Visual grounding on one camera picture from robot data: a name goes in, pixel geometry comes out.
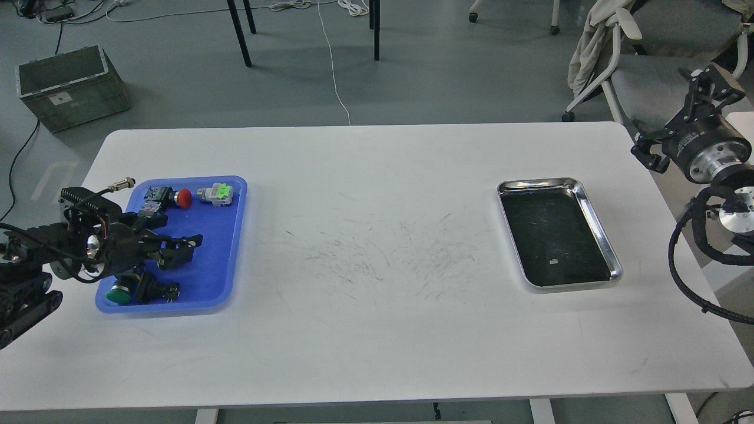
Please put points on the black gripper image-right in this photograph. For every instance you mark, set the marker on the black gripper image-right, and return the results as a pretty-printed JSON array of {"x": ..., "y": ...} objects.
[{"x": 700, "y": 141}]

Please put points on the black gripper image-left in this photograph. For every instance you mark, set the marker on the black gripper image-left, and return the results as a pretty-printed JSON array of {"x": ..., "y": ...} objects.
[{"x": 100, "y": 246}]

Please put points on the blue plastic tray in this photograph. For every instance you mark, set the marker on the blue plastic tray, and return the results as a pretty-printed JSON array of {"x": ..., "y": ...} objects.
[{"x": 207, "y": 281}]

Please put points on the silver metal tray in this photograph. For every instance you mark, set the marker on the silver metal tray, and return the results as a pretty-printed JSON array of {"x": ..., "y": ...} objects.
[{"x": 558, "y": 238}]

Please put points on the grey office chair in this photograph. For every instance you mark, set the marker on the grey office chair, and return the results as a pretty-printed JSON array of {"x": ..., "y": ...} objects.
[{"x": 637, "y": 69}]

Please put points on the beige cloth on chair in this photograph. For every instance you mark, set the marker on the beige cloth on chair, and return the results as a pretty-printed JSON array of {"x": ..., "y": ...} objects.
[{"x": 592, "y": 41}]

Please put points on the grey green storage crate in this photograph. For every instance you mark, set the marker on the grey green storage crate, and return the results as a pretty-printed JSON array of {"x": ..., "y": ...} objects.
[{"x": 72, "y": 88}]

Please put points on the black table leg left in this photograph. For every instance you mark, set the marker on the black table leg left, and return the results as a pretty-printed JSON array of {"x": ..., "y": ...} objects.
[{"x": 237, "y": 24}]

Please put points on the black table leg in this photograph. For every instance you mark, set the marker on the black table leg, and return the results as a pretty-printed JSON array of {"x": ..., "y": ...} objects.
[
  {"x": 375, "y": 25},
  {"x": 237, "y": 24}
]

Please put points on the black table leg right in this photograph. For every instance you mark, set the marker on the black table leg right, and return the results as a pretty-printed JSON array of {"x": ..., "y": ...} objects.
[{"x": 375, "y": 25}]

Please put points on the yellow push button switch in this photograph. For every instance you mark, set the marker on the yellow push button switch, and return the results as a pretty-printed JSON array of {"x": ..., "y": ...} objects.
[{"x": 151, "y": 215}]

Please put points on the red push button switch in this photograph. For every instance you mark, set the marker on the red push button switch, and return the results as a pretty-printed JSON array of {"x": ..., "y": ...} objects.
[{"x": 165, "y": 196}]

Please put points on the green push button switch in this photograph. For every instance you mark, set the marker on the green push button switch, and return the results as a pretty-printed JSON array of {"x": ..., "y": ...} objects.
[{"x": 122, "y": 291}]

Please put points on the grey green switch module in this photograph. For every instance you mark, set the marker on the grey green switch module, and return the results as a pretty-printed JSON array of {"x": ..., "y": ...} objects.
[{"x": 218, "y": 194}]

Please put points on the black wrist camera image-left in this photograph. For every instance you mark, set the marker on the black wrist camera image-left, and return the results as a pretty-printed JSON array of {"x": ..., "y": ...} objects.
[{"x": 81, "y": 207}]

